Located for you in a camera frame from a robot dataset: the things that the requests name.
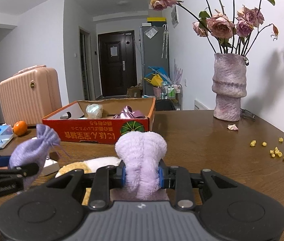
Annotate purple satin scrunchie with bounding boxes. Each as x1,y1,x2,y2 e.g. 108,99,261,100
113,106,145,119

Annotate red cardboard pumpkin box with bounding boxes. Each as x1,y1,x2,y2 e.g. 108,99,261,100
42,97,156,144

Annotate grey refrigerator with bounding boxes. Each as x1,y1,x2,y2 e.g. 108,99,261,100
139,22,170,96

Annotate dark entrance door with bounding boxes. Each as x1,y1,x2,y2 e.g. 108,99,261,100
98,31,137,97

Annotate white wedge sponge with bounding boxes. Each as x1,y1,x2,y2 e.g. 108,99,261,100
40,159,60,176

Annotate lilac fluffy towel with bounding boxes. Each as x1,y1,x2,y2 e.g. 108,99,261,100
110,131,169,201

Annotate cardboard box on floor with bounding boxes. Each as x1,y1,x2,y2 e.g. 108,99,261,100
127,87,143,98

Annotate wire cart with bottles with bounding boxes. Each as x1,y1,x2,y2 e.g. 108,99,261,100
161,82,183,110

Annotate dried pink roses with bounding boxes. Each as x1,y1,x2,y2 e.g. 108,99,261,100
149,0,284,56

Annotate yellow bag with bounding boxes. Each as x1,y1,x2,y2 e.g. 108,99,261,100
144,74,163,87

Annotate yellow white plush toy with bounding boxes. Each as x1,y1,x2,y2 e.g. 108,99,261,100
52,157,121,207

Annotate scattered yellow crumbs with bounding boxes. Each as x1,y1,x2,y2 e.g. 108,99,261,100
249,137,284,161

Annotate pink textured vase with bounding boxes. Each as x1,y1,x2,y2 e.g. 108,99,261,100
212,53,247,122

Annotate black chair back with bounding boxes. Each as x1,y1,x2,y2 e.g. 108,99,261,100
155,99,175,111

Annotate orange fruit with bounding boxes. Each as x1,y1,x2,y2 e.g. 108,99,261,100
13,120,28,137

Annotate pink ribbed suitcase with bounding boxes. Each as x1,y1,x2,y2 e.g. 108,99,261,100
0,65,62,126

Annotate purple fabric pouch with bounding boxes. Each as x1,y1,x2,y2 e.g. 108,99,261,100
8,124,61,190

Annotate crinkled clear plastic bag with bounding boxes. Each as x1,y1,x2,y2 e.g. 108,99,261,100
85,103,103,119

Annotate fallen rose petal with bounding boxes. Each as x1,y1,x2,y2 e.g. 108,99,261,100
227,124,238,131

